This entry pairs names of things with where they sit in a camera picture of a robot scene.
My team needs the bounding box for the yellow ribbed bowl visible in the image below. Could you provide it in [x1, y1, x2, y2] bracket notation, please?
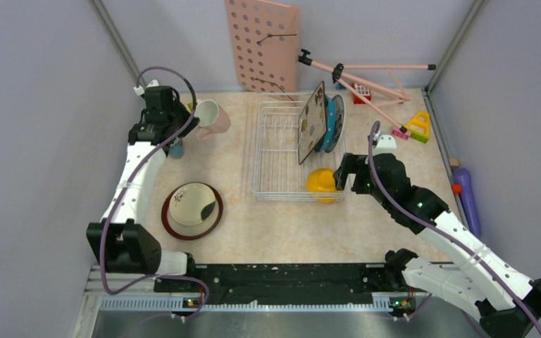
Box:
[306, 168, 340, 204]

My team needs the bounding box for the pink mug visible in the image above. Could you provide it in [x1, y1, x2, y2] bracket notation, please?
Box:
[194, 99, 232, 140]

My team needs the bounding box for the square floral plate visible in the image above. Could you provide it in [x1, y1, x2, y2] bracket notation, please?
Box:
[297, 81, 327, 165]

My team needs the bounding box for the round white patterned plate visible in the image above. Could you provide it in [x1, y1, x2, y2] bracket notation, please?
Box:
[326, 94, 345, 153]

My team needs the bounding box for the teal polka dot plate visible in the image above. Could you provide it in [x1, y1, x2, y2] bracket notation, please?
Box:
[314, 95, 336, 153]

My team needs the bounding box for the cream bowl with brown rim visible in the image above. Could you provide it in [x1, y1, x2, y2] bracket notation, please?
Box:
[161, 182, 224, 241]

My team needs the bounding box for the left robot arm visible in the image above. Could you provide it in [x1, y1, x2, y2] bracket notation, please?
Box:
[86, 80, 198, 291]

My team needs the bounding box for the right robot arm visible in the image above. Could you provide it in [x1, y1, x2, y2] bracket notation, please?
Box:
[333, 135, 541, 337]

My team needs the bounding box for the blue grey mug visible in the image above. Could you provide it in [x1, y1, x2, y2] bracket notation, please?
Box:
[168, 142, 185, 159]

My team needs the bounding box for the small wooden block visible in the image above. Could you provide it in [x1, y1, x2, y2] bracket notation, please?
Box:
[448, 158, 461, 170]

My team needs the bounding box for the red toy block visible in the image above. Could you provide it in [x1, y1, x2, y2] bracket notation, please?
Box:
[352, 82, 372, 105]

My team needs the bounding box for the yellow triangle toy block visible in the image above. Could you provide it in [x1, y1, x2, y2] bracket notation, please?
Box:
[406, 111, 431, 144]

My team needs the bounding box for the pink tripod stand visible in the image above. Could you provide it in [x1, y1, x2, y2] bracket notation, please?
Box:
[298, 49, 437, 139]

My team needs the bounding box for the pink pegboard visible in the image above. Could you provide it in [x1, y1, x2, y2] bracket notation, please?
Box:
[225, 0, 301, 101]

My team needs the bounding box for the white wire dish rack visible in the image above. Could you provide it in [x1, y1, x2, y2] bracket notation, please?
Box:
[251, 92, 351, 203]

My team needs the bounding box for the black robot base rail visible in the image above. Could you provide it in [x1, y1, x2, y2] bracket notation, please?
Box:
[154, 263, 418, 306]

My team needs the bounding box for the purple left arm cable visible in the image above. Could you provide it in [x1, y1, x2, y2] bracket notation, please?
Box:
[99, 65, 211, 323]

